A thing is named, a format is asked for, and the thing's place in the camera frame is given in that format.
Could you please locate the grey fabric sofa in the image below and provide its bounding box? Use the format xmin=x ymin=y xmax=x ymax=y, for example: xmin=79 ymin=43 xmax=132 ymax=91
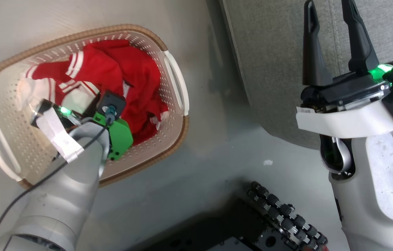
xmin=219 ymin=0 xmax=393 ymax=150

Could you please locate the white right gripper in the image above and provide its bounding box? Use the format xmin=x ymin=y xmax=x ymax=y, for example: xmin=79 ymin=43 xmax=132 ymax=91
xmin=295 ymin=0 xmax=393 ymax=140

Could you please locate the white tape strip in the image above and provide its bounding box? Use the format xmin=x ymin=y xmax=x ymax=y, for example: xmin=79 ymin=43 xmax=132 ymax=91
xmin=36 ymin=109 xmax=84 ymax=163

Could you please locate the black roller wheel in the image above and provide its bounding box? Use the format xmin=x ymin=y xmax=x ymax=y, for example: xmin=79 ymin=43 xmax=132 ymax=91
xmin=247 ymin=181 xmax=329 ymax=251

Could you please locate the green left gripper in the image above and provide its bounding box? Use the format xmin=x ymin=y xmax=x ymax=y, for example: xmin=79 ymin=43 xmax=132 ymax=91
xmin=30 ymin=99 xmax=134 ymax=161

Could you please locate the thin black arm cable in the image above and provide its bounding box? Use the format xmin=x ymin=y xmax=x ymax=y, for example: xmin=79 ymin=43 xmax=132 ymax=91
xmin=0 ymin=117 xmax=113 ymax=251

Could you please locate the white perforated laundry basket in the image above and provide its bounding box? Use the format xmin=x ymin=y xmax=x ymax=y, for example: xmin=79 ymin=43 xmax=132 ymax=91
xmin=0 ymin=24 xmax=190 ymax=190

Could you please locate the red white striped garment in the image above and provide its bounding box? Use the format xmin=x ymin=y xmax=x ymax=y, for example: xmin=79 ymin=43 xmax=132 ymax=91
xmin=19 ymin=39 xmax=169 ymax=146

